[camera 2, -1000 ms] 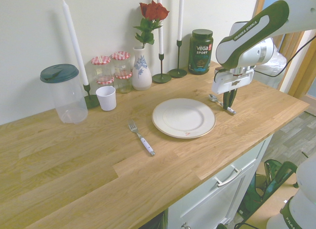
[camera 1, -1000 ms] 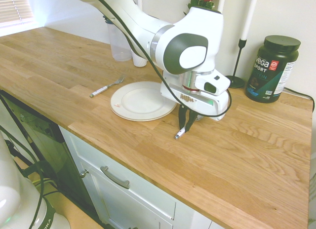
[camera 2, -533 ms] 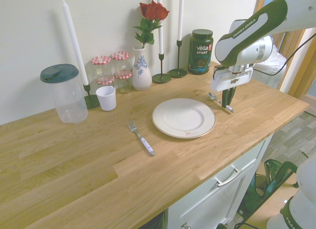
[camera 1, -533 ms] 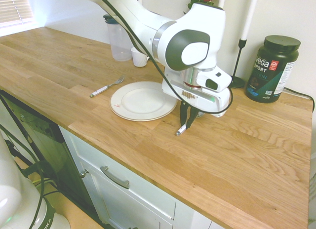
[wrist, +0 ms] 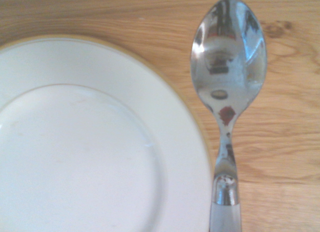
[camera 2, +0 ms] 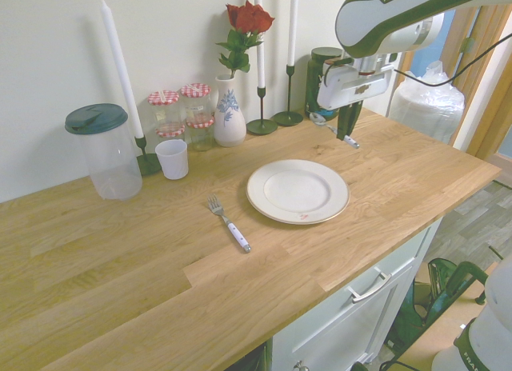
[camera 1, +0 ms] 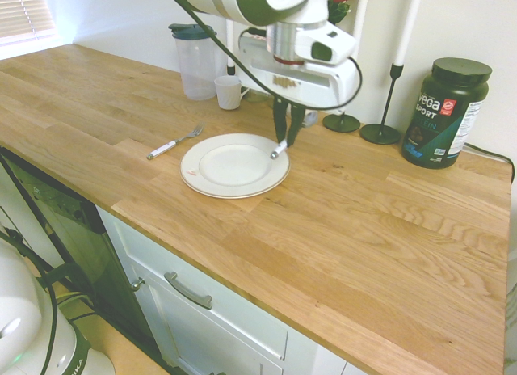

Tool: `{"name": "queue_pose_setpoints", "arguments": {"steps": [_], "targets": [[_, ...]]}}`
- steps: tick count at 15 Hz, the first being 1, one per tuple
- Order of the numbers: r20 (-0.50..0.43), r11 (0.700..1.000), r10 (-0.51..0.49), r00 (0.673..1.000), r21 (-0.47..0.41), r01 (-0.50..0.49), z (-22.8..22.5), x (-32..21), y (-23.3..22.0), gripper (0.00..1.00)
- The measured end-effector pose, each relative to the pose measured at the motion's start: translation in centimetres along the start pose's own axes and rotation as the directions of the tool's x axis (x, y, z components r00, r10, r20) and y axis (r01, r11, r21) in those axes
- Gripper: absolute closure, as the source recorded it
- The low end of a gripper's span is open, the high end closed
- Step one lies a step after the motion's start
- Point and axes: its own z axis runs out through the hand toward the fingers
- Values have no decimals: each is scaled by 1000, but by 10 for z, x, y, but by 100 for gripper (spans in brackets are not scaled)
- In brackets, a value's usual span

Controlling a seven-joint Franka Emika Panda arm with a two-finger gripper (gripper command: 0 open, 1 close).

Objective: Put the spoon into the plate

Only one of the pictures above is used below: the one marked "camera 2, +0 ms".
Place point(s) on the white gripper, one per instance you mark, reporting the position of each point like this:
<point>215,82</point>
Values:
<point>356,85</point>

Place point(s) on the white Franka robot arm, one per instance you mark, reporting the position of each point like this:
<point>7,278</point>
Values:
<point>380,23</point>

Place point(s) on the white plate with gold rim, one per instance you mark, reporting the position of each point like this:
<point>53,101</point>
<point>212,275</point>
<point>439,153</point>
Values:
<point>298,191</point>

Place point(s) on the dark green glass jar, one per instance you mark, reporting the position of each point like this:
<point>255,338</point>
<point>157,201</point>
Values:
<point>315,87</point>

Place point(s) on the dark green candle holder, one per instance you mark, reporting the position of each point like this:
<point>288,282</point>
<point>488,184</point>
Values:
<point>288,118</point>
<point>262,126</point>
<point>147,163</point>

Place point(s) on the bubble wrap roll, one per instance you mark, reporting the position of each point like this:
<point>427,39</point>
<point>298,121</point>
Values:
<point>428,107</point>

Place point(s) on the long white taper candle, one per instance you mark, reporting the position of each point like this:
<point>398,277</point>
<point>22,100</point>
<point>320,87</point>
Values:
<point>120,67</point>
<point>260,47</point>
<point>293,27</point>

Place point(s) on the white vase with blue flowers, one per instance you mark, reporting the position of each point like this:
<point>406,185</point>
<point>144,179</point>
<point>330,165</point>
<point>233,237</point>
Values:
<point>229,125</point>

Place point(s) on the red rose with green leaves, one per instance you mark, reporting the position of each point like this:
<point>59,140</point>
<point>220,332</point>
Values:
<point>249,17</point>

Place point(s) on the glass jar red checkered lid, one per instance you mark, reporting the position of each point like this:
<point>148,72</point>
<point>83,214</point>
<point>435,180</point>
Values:
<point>172,132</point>
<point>164,111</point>
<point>196,103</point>
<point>201,137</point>

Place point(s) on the white plastic cup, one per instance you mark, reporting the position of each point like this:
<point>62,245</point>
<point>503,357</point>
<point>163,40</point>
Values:
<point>173,161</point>

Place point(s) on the green shopping bag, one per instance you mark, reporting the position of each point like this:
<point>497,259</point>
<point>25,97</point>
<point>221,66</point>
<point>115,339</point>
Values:
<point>440,291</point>

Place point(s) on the white cabinet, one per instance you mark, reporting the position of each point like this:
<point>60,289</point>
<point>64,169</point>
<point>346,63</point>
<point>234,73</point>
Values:
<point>340,331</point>

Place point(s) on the clear plastic pitcher green lid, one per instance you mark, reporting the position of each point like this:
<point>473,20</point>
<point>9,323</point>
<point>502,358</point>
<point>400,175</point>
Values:
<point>110,159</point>

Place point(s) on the metal cabinet knob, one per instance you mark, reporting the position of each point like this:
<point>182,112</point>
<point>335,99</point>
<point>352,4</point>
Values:
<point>298,365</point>

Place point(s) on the wooden door frame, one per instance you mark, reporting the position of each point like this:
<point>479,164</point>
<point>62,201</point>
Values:
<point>488,87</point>

